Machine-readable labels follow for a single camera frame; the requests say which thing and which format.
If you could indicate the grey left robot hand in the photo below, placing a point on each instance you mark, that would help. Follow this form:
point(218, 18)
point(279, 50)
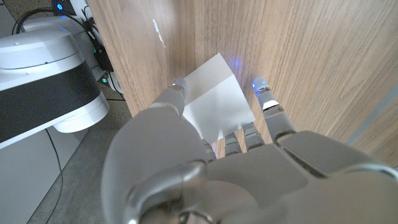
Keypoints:
point(264, 186)

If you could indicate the white cube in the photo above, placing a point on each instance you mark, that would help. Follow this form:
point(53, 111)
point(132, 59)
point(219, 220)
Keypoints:
point(217, 102)

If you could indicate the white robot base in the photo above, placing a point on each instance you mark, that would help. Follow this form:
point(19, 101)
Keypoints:
point(77, 40)

